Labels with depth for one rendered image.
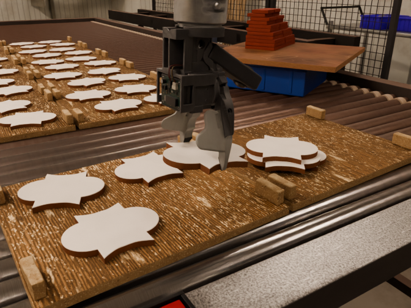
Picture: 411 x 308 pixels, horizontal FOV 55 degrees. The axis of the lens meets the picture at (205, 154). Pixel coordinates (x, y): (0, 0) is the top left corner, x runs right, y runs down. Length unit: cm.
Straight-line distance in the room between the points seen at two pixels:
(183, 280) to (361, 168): 46
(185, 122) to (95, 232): 23
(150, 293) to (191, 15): 37
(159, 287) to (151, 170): 29
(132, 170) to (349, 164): 44
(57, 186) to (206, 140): 31
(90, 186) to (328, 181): 44
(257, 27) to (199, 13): 109
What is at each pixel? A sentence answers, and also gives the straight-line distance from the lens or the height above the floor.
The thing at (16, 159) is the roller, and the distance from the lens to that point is 99.
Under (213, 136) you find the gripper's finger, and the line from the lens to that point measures 58.
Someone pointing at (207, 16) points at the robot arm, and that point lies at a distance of 56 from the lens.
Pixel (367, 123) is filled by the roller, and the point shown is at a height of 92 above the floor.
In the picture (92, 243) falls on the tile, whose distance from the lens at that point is 59.
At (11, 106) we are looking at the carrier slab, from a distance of 132.
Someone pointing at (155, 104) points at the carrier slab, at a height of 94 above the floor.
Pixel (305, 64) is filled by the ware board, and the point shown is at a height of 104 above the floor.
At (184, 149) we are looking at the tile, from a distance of 65.
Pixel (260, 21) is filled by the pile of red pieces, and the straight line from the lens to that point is 164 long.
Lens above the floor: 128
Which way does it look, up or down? 23 degrees down
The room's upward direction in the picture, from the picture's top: straight up
